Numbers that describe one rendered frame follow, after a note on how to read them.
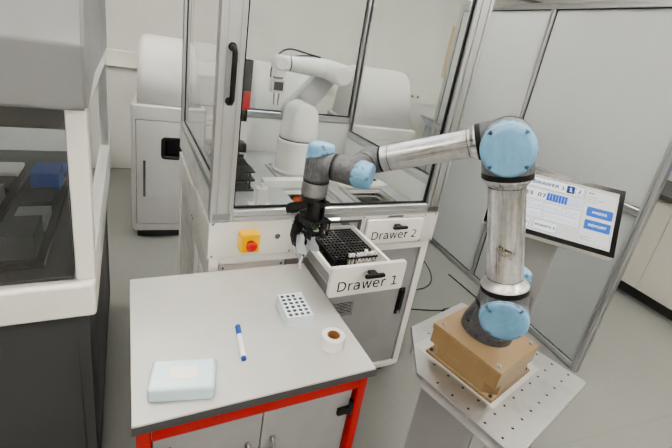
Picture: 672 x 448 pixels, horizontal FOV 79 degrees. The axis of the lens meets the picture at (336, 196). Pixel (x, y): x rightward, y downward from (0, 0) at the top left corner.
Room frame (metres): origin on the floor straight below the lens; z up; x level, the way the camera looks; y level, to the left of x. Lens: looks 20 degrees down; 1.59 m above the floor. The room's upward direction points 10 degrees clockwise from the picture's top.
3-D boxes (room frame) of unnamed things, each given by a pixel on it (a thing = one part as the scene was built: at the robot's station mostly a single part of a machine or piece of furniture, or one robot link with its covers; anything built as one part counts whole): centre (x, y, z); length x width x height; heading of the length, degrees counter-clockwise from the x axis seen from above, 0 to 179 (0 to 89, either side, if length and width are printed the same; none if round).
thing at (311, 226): (1.09, 0.06, 1.12); 0.09 x 0.08 x 0.12; 46
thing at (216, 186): (1.94, 0.20, 1.47); 1.02 x 0.95 x 1.05; 119
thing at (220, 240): (1.94, 0.20, 0.87); 1.02 x 0.95 x 0.14; 119
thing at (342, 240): (1.39, -0.06, 0.87); 0.22 x 0.18 x 0.06; 29
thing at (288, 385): (1.03, 0.22, 0.38); 0.62 x 0.58 x 0.76; 119
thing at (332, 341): (0.99, -0.06, 0.78); 0.07 x 0.07 x 0.04
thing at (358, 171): (1.08, -0.04, 1.28); 0.11 x 0.11 x 0.08; 71
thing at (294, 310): (1.10, 0.07, 0.78); 0.12 x 0.08 x 0.04; 27
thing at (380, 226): (1.64, -0.28, 0.87); 0.29 x 0.02 x 0.11; 119
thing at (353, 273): (1.21, -0.15, 0.87); 0.29 x 0.02 x 0.11; 119
